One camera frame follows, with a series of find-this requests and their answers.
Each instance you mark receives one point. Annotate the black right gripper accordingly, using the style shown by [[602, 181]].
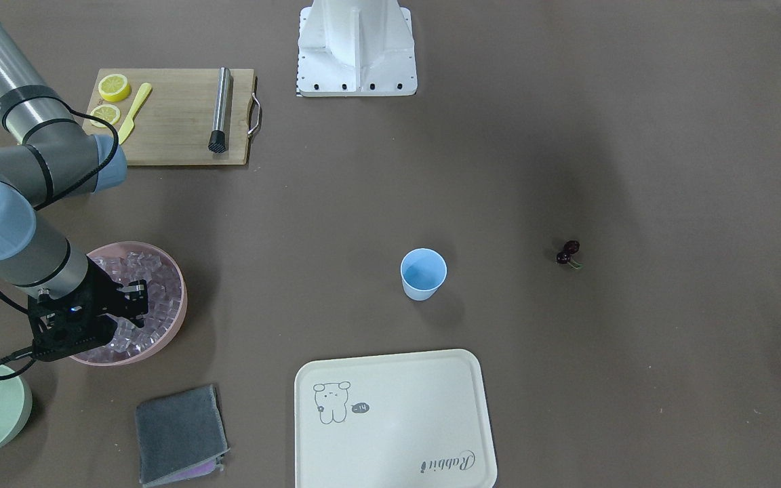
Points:
[[100, 290]]

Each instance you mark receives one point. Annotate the dark red cherries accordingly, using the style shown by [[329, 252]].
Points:
[[566, 255]]

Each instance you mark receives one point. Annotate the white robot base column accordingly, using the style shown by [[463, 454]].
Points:
[[356, 49]]

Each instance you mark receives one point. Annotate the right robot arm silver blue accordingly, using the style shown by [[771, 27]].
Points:
[[53, 158]]

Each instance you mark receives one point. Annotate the pink bowl of ice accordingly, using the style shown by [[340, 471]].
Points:
[[129, 261]]

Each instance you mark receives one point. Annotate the light blue plastic cup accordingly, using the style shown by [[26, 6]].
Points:
[[422, 271]]

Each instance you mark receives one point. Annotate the grey folded cloth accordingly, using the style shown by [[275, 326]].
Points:
[[180, 437]]

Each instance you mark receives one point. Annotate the yellow plastic knife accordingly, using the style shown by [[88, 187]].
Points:
[[127, 126]]

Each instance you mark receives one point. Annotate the wooden cutting board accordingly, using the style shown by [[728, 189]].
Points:
[[174, 125]]

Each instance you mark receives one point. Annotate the lemon slice on board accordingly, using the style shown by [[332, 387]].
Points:
[[114, 88]]

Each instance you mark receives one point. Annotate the cream rabbit tray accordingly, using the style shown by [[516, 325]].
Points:
[[417, 419]]

